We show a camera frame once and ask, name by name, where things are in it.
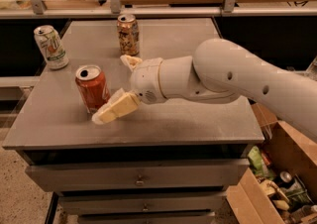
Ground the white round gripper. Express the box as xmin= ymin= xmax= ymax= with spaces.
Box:
xmin=92 ymin=55 xmax=166 ymax=125

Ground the red coke can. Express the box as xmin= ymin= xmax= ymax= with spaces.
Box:
xmin=75 ymin=64 xmax=110 ymax=114

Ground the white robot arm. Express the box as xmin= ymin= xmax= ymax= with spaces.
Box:
xmin=92 ymin=39 xmax=317 ymax=142

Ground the orange patterned soda can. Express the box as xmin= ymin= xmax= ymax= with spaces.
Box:
xmin=117 ymin=14 xmax=140 ymax=56

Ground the white green 7up can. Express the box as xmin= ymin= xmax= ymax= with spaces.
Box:
xmin=34 ymin=25 xmax=69 ymax=70

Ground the silver can in box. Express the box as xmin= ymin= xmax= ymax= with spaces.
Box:
xmin=275 ymin=171 xmax=293 ymax=187

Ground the grey drawer cabinet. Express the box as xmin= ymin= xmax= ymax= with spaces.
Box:
xmin=2 ymin=18 xmax=265 ymax=224

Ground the top grey drawer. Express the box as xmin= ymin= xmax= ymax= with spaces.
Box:
xmin=26 ymin=159 xmax=248 ymax=192

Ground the grey drawer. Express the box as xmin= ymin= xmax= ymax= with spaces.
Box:
xmin=26 ymin=159 xmax=248 ymax=192
xmin=59 ymin=191 xmax=226 ymax=215
xmin=78 ymin=211 xmax=215 ymax=224

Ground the bottom grey drawer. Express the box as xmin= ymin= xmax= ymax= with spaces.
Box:
xmin=78 ymin=211 xmax=215 ymax=224

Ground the middle grey drawer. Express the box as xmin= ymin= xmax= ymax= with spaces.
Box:
xmin=59 ymin=191 xmax=226 ymax=215

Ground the green snack bag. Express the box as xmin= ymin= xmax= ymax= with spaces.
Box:
xmin=248 ymin=146 xmax=270 ymax=178

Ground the cardboard box of snacks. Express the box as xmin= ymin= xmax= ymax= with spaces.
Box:
xmin=227 ymin=104 xmax=317 ymax=224

